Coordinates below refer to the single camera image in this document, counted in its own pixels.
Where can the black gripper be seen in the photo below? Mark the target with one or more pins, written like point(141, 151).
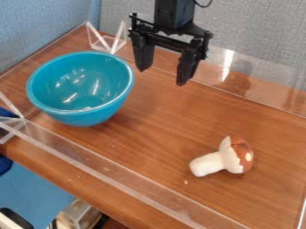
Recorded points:
point(186, 38)

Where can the blue ceramic bowl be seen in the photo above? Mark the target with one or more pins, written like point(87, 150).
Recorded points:
point(81, 88)

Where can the clear acrylic corner bracket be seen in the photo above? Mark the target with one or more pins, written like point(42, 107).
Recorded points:
point(106, 43)

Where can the clear acrylic left bracket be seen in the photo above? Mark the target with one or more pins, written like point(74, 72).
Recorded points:
point(10, 115)

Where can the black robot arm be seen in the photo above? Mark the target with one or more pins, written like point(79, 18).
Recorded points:
point(177, 12)

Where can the clear acrylic barrier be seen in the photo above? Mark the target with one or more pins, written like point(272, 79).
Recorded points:
point(174, 204)
point(268, 83)

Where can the white brown toy mushroom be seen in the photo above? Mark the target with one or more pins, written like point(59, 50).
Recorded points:
point(233, 157)

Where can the grey box under table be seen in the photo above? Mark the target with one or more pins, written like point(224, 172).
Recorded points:
point(78, 216)

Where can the clear acrylic front barrier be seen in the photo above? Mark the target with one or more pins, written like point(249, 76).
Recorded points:
point(174, 204)

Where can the clear acrylic back barrier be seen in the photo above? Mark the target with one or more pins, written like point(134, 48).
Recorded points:
point(268, 83)

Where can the black white object bottom left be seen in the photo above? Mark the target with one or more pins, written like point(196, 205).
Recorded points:
point(13, 221)

